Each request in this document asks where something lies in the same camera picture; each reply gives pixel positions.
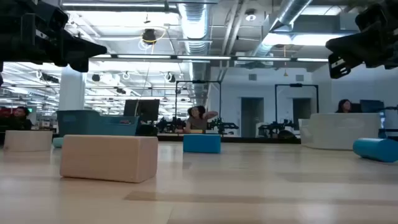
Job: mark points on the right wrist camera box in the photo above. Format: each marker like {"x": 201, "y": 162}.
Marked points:
{"x": 370, "y": 15}

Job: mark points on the black monitor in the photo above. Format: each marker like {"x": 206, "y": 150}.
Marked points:
{"x": 141, "y": 109}

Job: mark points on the teal half-cylinder block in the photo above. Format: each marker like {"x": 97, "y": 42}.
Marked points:
{"x": 57, "y": 142}

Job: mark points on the blue cylinder block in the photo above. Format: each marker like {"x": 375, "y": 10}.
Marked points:
{"x": 376, "y": 150}

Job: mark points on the silver ventilation duct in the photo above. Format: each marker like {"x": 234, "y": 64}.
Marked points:
{"x": 292, "y": 12}
{"x": 194, "y": 25}

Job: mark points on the grey wall vent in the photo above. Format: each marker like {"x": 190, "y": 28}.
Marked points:
{"x": 252, "y": 77}
{"x": 299, "y": 77}

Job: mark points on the blue rectangular block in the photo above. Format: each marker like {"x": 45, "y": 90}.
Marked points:
{"x": 202, "y": 143}

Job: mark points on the black background robot arm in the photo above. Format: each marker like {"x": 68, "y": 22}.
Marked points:
{"x": 275, "y": 127}
{"x": 222, "y": 126}
{"x": 169, "y": 125}

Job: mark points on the white plastic bin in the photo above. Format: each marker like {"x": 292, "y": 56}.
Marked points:
{"x": 339, "y": 130}

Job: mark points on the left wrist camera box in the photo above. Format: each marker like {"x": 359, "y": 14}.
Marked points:
{"x": 57, "y": 17}

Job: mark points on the long ceiling light bar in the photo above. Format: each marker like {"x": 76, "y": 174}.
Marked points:
{"x": 202, "y": 58}

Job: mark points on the black ceiling-hung camera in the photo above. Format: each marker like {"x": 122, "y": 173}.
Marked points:
{"x": 149, "y": 35}

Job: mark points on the large beige foam block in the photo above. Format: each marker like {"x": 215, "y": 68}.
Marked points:
{"x": 109, "y": 158}

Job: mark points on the natural wood rectangular block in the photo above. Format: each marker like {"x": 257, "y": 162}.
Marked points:
{"x": 28, "y": 140}

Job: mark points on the yellow hanging pendant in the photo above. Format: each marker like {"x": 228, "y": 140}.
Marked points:
{"x": 285, "y": 73}

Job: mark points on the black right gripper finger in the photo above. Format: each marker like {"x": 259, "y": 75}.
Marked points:
{"x": 339, "y": 67}
{"x": 348, "y": 43}

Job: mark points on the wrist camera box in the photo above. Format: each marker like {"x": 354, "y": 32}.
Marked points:
{"x": 370, "y": 15}
{"x": 57, "y": 17}

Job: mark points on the blue plastic bin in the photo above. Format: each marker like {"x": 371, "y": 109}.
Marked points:
{"x": 93, "y": 124}

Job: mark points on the white column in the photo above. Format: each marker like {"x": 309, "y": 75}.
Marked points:
{"x": 72, "y": 93}

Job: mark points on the dark monitor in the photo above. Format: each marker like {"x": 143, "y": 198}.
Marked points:
{"x": 371, "y": 106}

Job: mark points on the black table frame rail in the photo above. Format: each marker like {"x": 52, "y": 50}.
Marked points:
{"x": 248, "y": 140}

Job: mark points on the black rig frame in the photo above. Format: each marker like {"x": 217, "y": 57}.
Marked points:
{"x": 295, "y": 85}
{"x": 199, "y": 81}

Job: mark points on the person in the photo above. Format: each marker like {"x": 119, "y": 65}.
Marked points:
{"x": 197, "y": 123}
{"x": 344, "y": 106}
{"x": 20, "y": 119}

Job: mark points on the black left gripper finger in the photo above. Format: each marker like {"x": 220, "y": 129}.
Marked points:
{"x": 87, "y": 49}
{"x": 79, "y": 65}

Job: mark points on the grey door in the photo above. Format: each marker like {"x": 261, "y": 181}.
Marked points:
{"x": 301, "y": 112}
{"x": 252, "y": 116}

